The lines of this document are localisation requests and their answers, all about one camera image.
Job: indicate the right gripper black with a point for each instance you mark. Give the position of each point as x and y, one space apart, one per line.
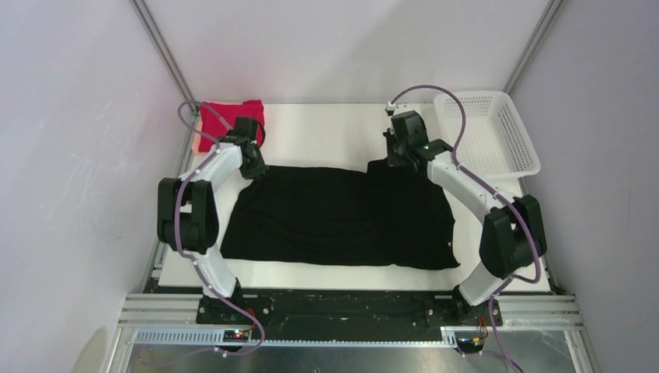
393 160

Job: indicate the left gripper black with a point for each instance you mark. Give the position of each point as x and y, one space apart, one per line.
258 170

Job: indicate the black t shirt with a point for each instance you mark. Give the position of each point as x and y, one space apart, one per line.
338 217

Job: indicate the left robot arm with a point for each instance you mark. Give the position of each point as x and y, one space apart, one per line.
187 216

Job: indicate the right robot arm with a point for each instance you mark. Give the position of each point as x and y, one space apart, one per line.
512 238

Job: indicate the folded red t shirt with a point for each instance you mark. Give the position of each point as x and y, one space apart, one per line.
229 111

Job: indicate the folded peach t shirt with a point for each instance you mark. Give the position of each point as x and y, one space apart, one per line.
195 145

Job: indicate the white plastic basket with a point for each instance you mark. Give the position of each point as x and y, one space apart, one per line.
495 144

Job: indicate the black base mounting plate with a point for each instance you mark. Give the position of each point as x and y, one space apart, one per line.
346 316

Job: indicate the aluminium frame post left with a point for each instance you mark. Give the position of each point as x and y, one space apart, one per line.
158 40

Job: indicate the aluminium frame post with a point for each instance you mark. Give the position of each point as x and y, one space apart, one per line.
158 40
549 16

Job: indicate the aluminium front rail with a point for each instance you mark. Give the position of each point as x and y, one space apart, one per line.
159 332

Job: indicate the aluminium frame post right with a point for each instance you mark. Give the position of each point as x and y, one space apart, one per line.
549 16

